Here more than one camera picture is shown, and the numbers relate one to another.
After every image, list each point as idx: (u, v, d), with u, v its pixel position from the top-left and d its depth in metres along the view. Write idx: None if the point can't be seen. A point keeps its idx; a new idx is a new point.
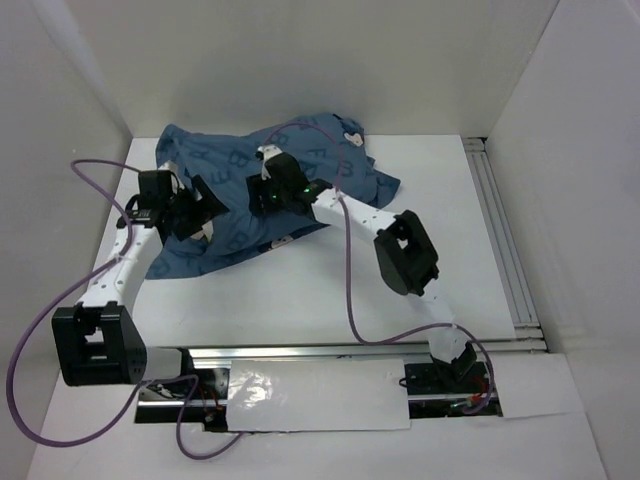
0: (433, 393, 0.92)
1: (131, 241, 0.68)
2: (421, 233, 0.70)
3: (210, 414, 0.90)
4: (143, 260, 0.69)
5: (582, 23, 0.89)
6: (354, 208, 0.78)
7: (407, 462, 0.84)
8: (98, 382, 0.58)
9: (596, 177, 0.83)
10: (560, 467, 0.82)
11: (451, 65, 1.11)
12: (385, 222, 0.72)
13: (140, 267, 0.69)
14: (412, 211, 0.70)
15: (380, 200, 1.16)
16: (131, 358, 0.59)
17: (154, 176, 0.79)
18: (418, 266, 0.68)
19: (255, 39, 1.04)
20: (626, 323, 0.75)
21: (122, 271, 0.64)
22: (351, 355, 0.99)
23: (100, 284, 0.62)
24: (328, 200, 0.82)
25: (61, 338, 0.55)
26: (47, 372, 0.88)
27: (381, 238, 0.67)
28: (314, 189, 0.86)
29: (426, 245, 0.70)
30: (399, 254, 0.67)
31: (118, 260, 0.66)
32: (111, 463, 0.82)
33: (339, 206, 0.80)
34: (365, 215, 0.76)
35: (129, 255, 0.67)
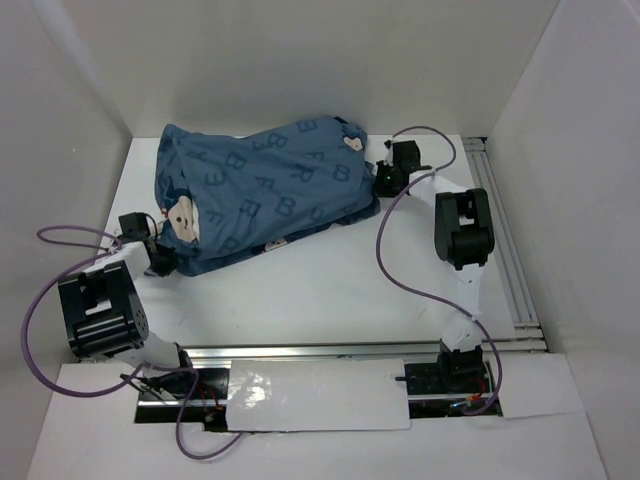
0: (433, 393, 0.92)
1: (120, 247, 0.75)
2: (485, 213, 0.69)
3: (210, 414, 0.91)
4: (135, 261, 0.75)
5: (581, 24, 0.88)
6: (439, 181, 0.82)
7: (409, 462, 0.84)
8: (106, 344, 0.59)
9: (595, 178, 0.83)
10: (562, 468, 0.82)
11: (450, 65, 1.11)
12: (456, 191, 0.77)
13: (132, 267, 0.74)
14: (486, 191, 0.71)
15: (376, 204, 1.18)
16: (136, 313, 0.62)
17: (133, 215, 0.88)
18: (467, 242, 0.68)
19: (253, 38, 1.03)
20: (626, 324, 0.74)
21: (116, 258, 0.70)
22: (351, 355, 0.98)
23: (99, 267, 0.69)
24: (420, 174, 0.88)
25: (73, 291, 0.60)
26: (47, 373, 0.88)
27: (444, 197, 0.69)
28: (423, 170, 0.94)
29: (485, 226, 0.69)
30: (448, 216, 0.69)
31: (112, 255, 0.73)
32: (111, 463, 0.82)
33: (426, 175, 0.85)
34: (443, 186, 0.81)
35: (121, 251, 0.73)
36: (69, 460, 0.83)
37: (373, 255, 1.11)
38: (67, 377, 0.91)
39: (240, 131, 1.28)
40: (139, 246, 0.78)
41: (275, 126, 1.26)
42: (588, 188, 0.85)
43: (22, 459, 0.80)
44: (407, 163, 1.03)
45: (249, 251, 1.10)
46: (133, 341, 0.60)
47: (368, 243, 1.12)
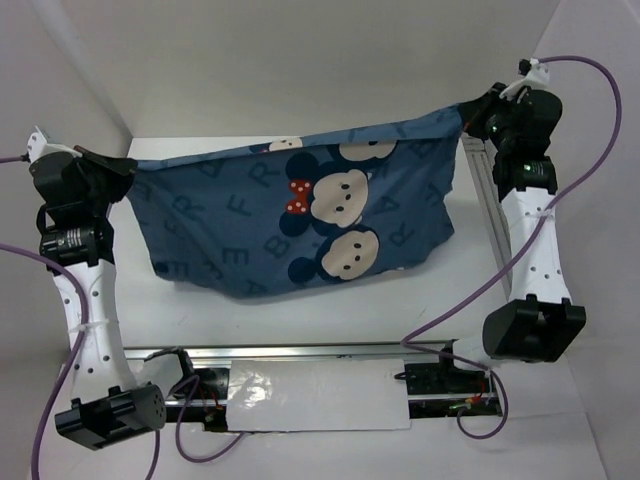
0: (433, 393, 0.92)
1: (87, 297, 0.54)
2: (559, 341, 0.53)
3: (210, 414, 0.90)
4: (111, 302, 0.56)
5: (581, 25, 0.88)
6: (541, 253, 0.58)
7: (408, 460, 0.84)
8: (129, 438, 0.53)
9: (595, 178, 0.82)
10: (560, 468, 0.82)
11: (449, 65, 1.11)
12: (544, 295, 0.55)
13: (108, 296, 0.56)
14: (585, 317, 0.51)
15: (443, 113, 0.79)
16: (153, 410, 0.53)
17: (61, 182, 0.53)
18: (519, 354, 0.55)
19: (253, 40, 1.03)
20: (625, 325, 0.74)
21: (101, 342, 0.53)
22: (351, 355, 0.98)
23: (85, 366, 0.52)
24: (532, 206, 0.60)
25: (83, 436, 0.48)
26: (48, 371, 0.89)
27: (523, 317, 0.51)
28: (538, 177, 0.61)
29: (551, 348, 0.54)
30: (517, 333, 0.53)
31: (87, 332, 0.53)
32: (111, 462, 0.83)
33: (533, 225, 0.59)
34: (541, 267, 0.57)
35: (95, 315, 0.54)
36: (69, 460, 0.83)
37: None
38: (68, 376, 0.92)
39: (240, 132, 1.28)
40: (97, 272, 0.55)
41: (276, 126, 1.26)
42: (588, 188, 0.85)
43: (23, 457, 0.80)
44: (532, 142, 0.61)
45: (246, 175, 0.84)
46: (158, 428, 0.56)
47: None
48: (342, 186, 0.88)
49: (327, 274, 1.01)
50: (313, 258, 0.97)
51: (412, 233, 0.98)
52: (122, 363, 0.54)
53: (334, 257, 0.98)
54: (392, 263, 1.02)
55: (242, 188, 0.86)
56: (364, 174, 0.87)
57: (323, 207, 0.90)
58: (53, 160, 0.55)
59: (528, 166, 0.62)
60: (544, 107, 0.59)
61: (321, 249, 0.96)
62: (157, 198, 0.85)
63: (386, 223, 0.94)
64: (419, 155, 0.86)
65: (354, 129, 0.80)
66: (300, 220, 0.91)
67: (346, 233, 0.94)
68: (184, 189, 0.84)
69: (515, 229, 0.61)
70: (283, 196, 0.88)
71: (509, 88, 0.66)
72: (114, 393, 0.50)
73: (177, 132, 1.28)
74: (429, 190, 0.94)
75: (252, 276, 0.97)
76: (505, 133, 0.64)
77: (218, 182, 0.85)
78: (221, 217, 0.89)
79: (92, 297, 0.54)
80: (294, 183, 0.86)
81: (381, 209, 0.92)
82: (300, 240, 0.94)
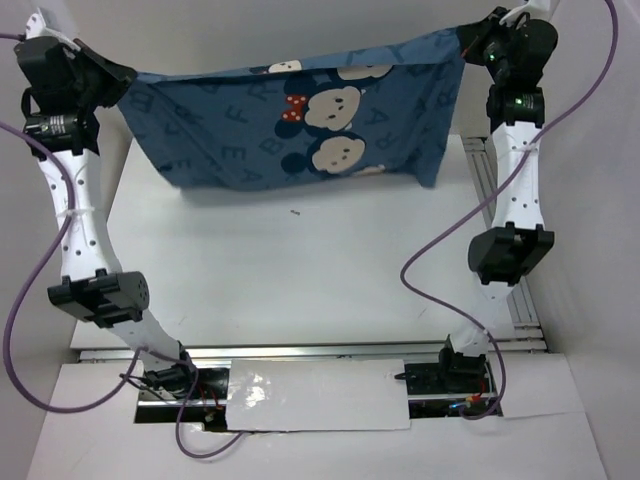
0: (433, 393, 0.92)
1: (72, 185, 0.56)
2: (532, 258, 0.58)
3: (210, 414, 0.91)
4: (96, 194, 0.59)
5: (582, 25, 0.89)
6: (523, 185, 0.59)
7: (409, 460, 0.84)
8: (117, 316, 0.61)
9: (596, 177, 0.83)
10: (561, 468, 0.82)
11: None
12: (519, 223, 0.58)
13: (93, 178, 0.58)
14: (553, 241, 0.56)
15: (441, 37, 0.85)
16: (137, 293, 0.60)
17: (46, 62, 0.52)
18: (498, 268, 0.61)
19: None
20: (625, 321, 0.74)
21: (88, 228, 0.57)
22: (351, 355, 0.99)
23: (74, 250, 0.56)
24: (519, 139, 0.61)
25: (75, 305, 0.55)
26: (46, 371, 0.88)
27: (501, 242, 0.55)
28: (527, 109, 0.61)
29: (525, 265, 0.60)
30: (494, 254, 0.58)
31: (74, 217, 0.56)
32: (109, 463, 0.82)
33: (518, 158, 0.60)
34: (522, 198, 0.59)
35: (82, 203, 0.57)
36: (67, 461, 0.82)
37: (375, 254, 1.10)
38: (67, 376, 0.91)
39: None
40: (83, 161, 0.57)
41: None
42: (588, 187, 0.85)
43: (22, 459, 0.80)
44: (524, 71, 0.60)
45: (246, 92, 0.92)
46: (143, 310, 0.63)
47: (368, 242, 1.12)
48: (336, 100, 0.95)
49: (315, 166, 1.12)
50: (305, 153, 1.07)
51: (396, 139, 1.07)
52: (109, 248, 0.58)
53: (323, 156, 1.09)
54: (372, 161, 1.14)
55: (239, 102, 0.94)
56: (358, 89, 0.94)
57: (316, 118, 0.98)
58: (40, 42, 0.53)
59: (518, 100, 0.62)
60: (536, 34, 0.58)
61: (311, 147, 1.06)
62: (159, 105, 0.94)
63: (372, 131, 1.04)
64: (413, 74, 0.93)
65: (352, 54, 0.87)
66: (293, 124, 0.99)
67: (334, 136, 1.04)
68: (184, 100, 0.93)
69: (502, 162, 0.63)
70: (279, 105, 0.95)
71: (510, 15, 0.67)
72: (100, 275, 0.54)
73: None
74: (419, 107, 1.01)
75: (249, 168, 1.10)
76: (501, 62, 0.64)
77: (219, 94, 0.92)
78: (221, 124, 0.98)
79: (78, 186, 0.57)
80: (290, 97, 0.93)
81: (372, 119, 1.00)
82: (294, 139, 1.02)
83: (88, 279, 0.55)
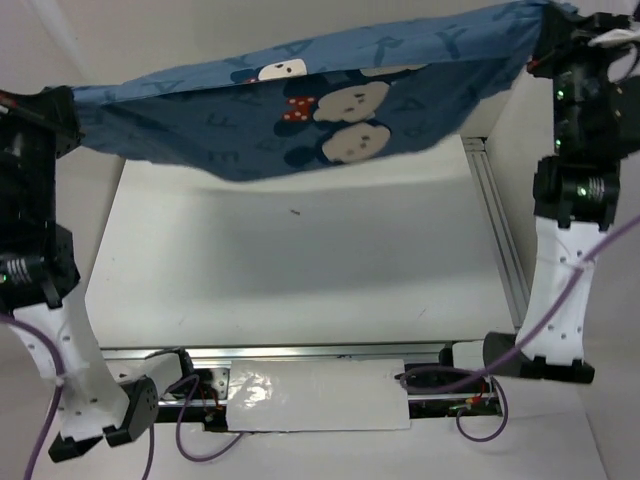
0: (433, 394, 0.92)
1: (54, 349, 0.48)
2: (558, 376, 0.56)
3: (210, 414, 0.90)
4: (87, 346, 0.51)
5: None
6: (566, 314, 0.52)
7: (408, 460, 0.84)
8: None
9: None
10: (561, 467, 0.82)
11: None
12: (553, 356, 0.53)
13: (81, 332, 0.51)
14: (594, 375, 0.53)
15: (523, 11, 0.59)
16: (146, 406, 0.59)
17: None
18: None
19: None
20: (624, 321, 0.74)
21: (86, 387, 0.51)
22: (351, 355, 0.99)
23: (75, 411, 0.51)
24: (572, 250, 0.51)
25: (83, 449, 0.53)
26: None
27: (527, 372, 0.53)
28: (593, 197, 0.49)
29: None
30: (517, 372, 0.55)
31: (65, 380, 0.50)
32: (110, 462, 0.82)
33: (565, 278, 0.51)
34: (564, 328, 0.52)
35: (72, 365, 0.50)
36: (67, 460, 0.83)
37: (374, 254, 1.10)
38: None
39: None
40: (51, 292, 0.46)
41: None
42: None
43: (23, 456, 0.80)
44: (599, 151, 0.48)
45: (230, 99, 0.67)
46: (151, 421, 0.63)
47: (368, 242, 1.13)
48: (356, 96, 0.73)
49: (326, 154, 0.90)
50: (314, 146, 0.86)
51: (427, 130, 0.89)
52: (109, 399, 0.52)
53: (336, 142, 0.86)
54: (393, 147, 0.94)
55: (223, 109, 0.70)
56: (386, 82, 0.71)
57: (328, 114, 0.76)
58: None
59: (582, 188, 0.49)
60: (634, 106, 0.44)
61: (320, 140, 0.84)
62: (118, 124, 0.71)
63: (401, 120, 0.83)
64: (466, 63, 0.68)
65: (385, 46, 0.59)
66: (299, 125, 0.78)
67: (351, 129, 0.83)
68: (146, 112, 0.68)
69: (543, 271, 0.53)
70: (277, 109, 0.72)
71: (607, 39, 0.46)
72: (110, 435, 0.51)
73: None
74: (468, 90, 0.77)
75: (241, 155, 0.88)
76: (571, 113, 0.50)
77: (189, 104, 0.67)
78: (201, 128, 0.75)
79: (63, 344, 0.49)
80: (294, 100, 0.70)
81: (401, 108, 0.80)
82: (299, 136, 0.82)
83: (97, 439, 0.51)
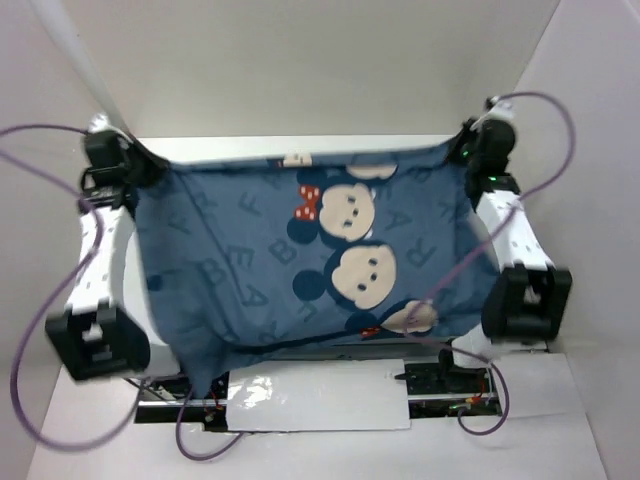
0: (434, 394, 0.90)
1: (101, 229, 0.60)
2: (558, 305, 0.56)
3: (210, 414, 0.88)
4: (122, 247, 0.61)
5: (584, 21, 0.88)
6: (517, 232, 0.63)
7: (408, 461, 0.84)
8: (107, 375, 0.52)
9: (596, 174, 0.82)
10: (560, 468, 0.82)
11: (448, 62, 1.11)
12: (528, 260, 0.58)
13: (122, 252, 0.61)
14: (571, 280, 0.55)
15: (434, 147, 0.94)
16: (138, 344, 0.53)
17: (104, 146, 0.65)
18: (520, 325, 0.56)
19: (253, 40, 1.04)
20: (626, 324, 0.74)
21: (102, 263, 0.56)
22: (350, 357, 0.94)
23: (84, 283, 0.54)
24: (502, 202, 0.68)
25: (63, 351, 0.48)
26: (46, 372, 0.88)
27: (514, 281, 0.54)
28: (502, 185, 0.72)
29: (550, 315, 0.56)
30: (511, 295, 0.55)
31: (93, 255, 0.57)
32: (111, 463, 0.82)
33: (506, 214, 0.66)
34: (521, 242, 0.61)
35: (105, 245, 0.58)
36: (67, 462, 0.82)
37: None
38: (67, 377, 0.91)
39: (239, 132, 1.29)
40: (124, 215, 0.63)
41: (275, 125, 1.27)
42: (589, 183, 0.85)
43: (22, 459, 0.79)
44: (492, 157, 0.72)
45: (261, 178, 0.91)
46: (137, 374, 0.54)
47: None
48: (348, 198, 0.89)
49: (339, 293, 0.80)
50: (323, 272, 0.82)
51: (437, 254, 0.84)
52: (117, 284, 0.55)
53: (344, 271, 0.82)
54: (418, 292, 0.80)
55: (255, 188, 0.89)
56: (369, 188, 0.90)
57: (332, 215, 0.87)
58: (100, 133, 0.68)
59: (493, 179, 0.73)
60: (499, 128, 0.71)
61: (329, 264, 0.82)
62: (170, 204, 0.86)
63: (402, 236, 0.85)
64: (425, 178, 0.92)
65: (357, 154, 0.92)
66: (307, 226, 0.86)
67: (362, 248, 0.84)
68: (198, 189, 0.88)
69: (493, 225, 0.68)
70: (294, 202, 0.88)
71: (478, 122, 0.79)
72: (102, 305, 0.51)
73: (176, 132, 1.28)
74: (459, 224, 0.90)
75: (255, 283, 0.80)
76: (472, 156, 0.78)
77: (234, 183, 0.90)
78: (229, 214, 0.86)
79: (106, 233, 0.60)
80: (304, 188, 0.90)
81: (395, 224, 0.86)
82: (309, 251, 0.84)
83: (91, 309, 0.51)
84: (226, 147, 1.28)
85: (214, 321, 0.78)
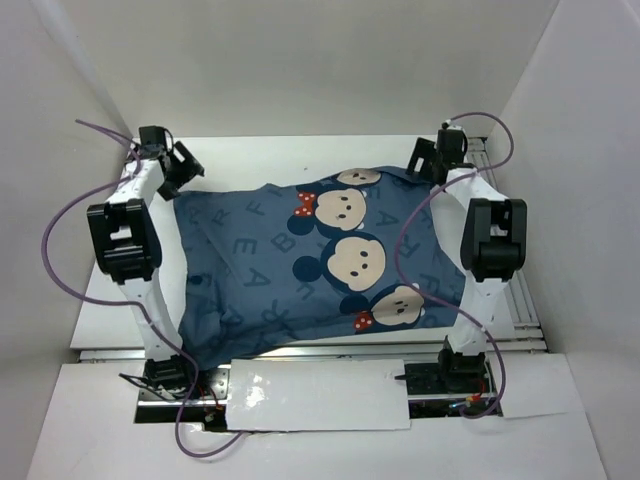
0: (433, 393, 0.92)
1: (139, 166, 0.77)
2: (520, 229, 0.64)
3: (210, 414, 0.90)
4: (151, 182, 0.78)
5: (583, 22, 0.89)
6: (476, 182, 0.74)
7: (408, 461, 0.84)
8: (127, 265, 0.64)
9: (595, 173, 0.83)
10: (561, 468, 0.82)
11: (447, 63, 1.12)
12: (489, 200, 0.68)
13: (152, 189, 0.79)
14: (525, 204, 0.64)
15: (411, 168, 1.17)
16: (155, 244, 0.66)
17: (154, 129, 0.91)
18: (494, 252, 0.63)
19: (253, 40, 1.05)
20: (625, 322, 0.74)
21: (137, 182, 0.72)
22: (351, 355, 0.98)
23: (121, 191, 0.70)
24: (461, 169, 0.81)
25: (94, 235, 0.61)
26: (46, 371, 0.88)
27: (479, 209, 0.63)
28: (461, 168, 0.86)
29: (516, 241, 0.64)
30: (479, 225, 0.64)
31: (132, 177, 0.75)
32: (110, 463, 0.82)
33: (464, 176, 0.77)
34: (482, 190, 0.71)
35: (142, 170, 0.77)
36: (67, 461, 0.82)
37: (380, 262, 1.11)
38: (67, 377, 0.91)
39: (240, 133, 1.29)
40: (156, 166, 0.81)
41: (276, 126, 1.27)
42: (588, 183, 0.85)
43: (22, 458, 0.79)
44: (451, 144, 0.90)
45: (267, 191, 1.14)
46: (151, 275, 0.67)
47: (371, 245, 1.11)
48: (341, 200, 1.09)
49: (334, 278, 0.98)
50: (319, 258, 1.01)
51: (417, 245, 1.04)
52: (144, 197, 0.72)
53: (340, 262, 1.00)
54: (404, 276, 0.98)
55: (262, 201, 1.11)
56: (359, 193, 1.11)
57: (326, 215, 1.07)
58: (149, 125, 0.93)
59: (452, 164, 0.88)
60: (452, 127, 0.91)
61: (325, 252, 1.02)
62: (199, 219, 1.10)
63: (388, 232, 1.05)
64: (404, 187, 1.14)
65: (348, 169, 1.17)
66: (305, 222, 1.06)
67: (353, 240, 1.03)
68: (220, 204, 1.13)
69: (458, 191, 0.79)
70: (294, 205, 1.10)
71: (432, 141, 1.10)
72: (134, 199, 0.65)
73: (176, 133, 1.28)
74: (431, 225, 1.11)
75: (261, 271, 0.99)
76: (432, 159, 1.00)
77: (244, 199, 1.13)
78: (242, 217, 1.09)
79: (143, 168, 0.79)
80: (302, 194, 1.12)
81: (384, 223, 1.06)
82: (307, 241, 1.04)
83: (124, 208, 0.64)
84: (226, 148, 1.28)
85: (225, 304, 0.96)
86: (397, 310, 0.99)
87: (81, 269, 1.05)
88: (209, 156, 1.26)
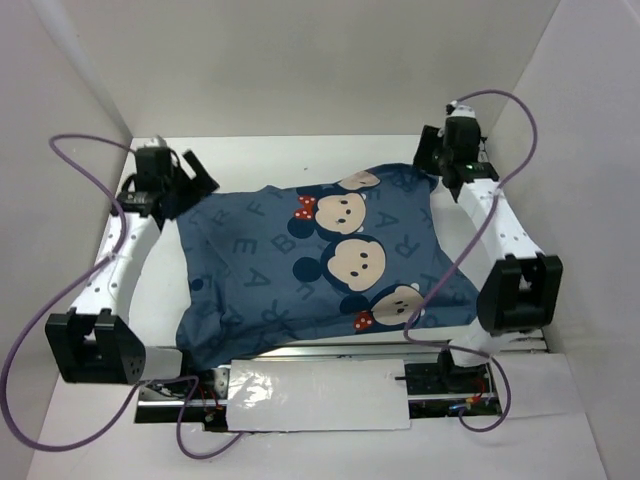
0: (434, 393, 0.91)
1: (125, 235, 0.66)
2: (550, 290, 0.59)
3: (210, 414, 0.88)
4: (137, 258, 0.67)
5: (583, 23, 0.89)
6: (503, 222, 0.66)
7: (407, 460, 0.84)
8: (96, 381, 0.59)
9: (596, 173, 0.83)
10: (560, 468, 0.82)
11: (448, 63, 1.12)
12: (518, 252, 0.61)
13: (136, 264, 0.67)
14: (561, 265, 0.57)
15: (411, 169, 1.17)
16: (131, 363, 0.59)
17: (154, 156, 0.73)
18: (519, 314, 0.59)
19: (254, 40, 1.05)
20: (624, 322, 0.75)
21: (116, 272, 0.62)
22: (351, 356, 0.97)
23: (94, 287, 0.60)
24: (484, 191, 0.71)
25: (55, 347, 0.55)
26: (47, 370, 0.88)
27: (507, 274, 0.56)
28: (479, 170, 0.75)
29: (545, 302, 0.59)
30: (506, 290, 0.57)
31: (112, 258, 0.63)
32: (111, 462, 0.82)
33: (489, 203, 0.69)
34: (509, 232, 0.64)
35: (124, 250, 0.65)
36: (67, 461, 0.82)
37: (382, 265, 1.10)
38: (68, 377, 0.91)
39: (240, 133, 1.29)
40: (147, 222, 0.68)
41: (276, 126, 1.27)
42: (589, 183, 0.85)
43: (22, 458, 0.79)
44: (465, 140, 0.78)
45: (267, 192, 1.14)
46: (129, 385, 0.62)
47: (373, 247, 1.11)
48: (341, 204, 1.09)
49: (334, 278, 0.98)
50: (319, 258, 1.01)
51: (416, 245, 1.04)
52: (121, 298, 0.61)
53: (339, 264, 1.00)
54: (403, 276, 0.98)
55: (262, 201, 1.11)
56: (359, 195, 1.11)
57: (325, 217, 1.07)
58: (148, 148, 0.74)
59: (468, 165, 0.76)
60: (461, 120, 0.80)
61: (325, 253, 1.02)
62: (198, 219, 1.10)
63: (388, 233, 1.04)
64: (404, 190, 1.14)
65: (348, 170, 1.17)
66: (305, 224, 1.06)
67: (353, 242, 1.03)
68: (220, 204, 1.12)
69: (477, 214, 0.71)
70: (294, 206, 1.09)
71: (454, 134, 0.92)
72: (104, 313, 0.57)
73: (176, 133, 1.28)
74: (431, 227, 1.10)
75: (262, 270, 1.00)
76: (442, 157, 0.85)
77: (245, 199, 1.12)
78: (241, 217, 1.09)
79: (130, 236, 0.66)
80: (303, 197, 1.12)
81: (383, 224, 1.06)
82: (307, 242, 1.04)
83: (93, 318, 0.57)
84: (226, 148, 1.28)
85: (225, 304, 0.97)
86: (397, 310, 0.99)
87: (82, 268, 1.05)
88: (209, 157, 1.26)
